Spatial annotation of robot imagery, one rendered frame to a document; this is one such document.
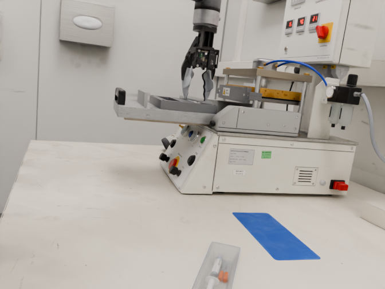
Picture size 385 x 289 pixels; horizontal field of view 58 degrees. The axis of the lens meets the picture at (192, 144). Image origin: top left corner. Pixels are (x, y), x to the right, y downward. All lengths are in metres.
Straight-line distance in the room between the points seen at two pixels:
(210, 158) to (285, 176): 0.24
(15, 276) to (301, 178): 0.80
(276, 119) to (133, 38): 1.57
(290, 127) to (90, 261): 0.67
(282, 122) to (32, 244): 0.70
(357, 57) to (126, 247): 0.83
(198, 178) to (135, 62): 1.56
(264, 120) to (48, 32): 1.67
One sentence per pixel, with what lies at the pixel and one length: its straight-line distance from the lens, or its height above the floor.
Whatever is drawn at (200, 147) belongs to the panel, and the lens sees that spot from 0.98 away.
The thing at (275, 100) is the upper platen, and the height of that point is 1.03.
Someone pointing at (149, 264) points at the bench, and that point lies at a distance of 0.62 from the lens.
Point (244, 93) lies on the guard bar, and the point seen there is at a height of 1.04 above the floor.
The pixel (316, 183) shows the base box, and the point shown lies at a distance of 1.13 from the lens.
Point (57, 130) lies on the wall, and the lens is 2.40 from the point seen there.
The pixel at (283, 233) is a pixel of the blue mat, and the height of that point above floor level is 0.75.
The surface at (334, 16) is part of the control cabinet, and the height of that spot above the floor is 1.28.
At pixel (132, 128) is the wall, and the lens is 2.44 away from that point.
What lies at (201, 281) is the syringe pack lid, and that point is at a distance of 0.54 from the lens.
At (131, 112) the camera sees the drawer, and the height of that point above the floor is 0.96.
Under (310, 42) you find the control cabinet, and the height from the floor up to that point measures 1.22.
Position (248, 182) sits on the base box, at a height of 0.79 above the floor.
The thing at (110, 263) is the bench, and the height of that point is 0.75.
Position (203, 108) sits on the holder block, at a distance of 0.99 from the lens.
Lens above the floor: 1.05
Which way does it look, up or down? 10 degrees down
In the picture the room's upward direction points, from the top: 7 degrees clockwise
